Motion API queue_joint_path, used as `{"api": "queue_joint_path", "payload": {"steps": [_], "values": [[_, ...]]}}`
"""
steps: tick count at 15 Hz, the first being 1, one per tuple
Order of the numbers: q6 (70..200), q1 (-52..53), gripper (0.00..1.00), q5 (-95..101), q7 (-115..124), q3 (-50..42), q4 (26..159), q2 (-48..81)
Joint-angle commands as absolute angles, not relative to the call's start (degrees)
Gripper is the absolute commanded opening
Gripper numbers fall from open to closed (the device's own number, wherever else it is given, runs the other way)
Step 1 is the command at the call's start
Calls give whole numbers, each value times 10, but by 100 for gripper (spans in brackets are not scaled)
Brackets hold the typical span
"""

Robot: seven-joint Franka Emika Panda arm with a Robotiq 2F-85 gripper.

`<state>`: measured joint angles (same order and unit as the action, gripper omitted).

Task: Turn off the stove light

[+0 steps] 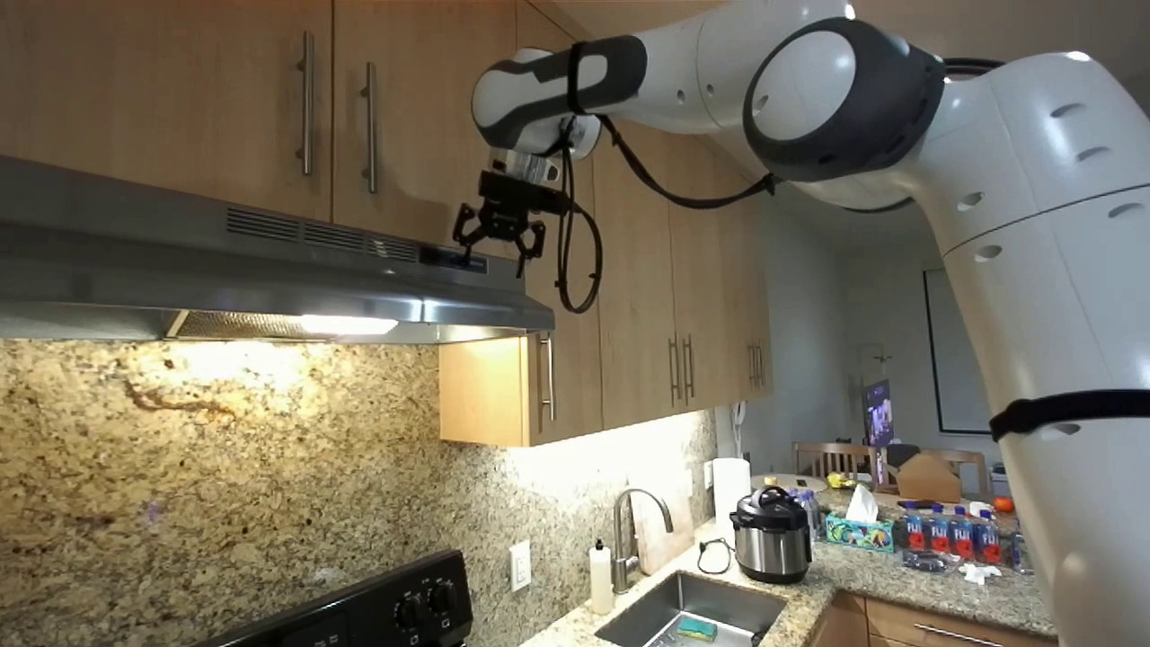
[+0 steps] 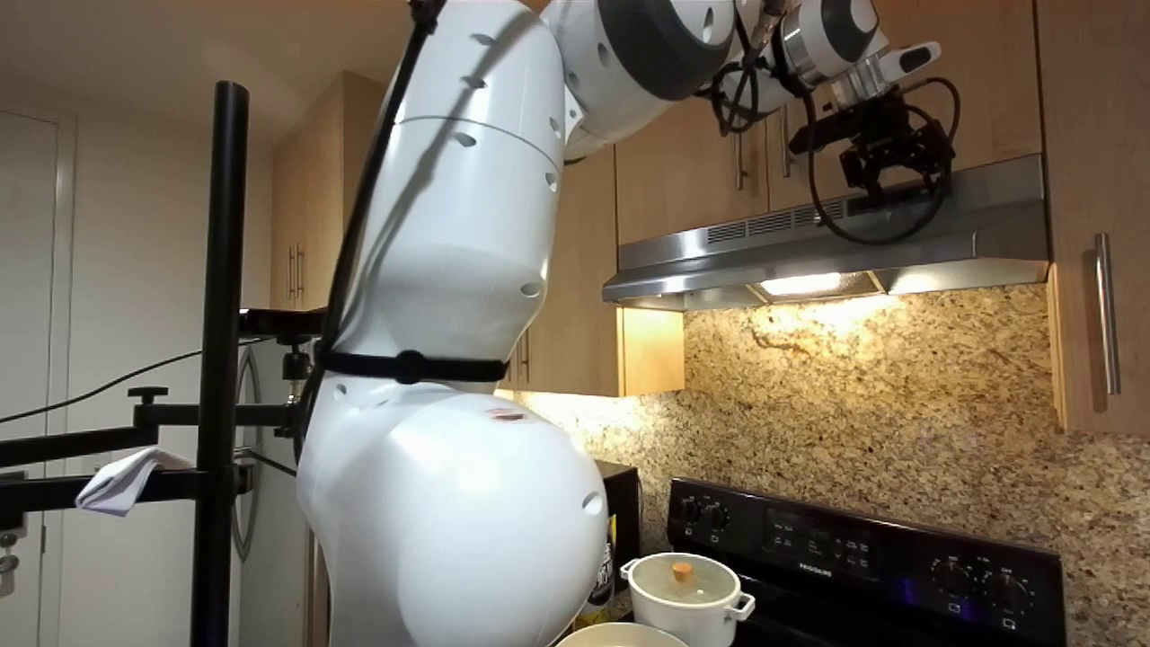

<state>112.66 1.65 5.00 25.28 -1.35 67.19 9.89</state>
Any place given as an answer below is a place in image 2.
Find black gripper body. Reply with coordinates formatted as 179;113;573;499
842;118;927;175

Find stainless steel range hood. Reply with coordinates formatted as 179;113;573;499
601;155;1057;317

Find black stove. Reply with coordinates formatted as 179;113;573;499
663;477;1069;647

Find crumpled white paper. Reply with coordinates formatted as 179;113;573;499
70;445;195;520

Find black camera stand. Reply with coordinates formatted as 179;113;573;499
0;80;328;647

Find white panel door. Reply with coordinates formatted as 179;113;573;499
0;104;202;647

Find tall wooden pantry cabinet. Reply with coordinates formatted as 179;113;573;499
267;68;389;317

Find wooden wall cabinet two handles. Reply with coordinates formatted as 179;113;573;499
499;104;690;401

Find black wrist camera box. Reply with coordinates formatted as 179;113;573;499
788;102;912;155

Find thin black wire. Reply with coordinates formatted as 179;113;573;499
0;350;206;427

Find black countertop appliance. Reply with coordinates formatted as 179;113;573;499
592;461;645;571

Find wide wooden cabinet door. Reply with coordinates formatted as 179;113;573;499
609;95;770;247

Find white pot with lid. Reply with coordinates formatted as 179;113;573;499
616;552;761;647

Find white bowl rim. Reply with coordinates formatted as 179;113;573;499
553;620;692;647

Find wooden cabinet door above controls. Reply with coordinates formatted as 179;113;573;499
761;0;1042;214

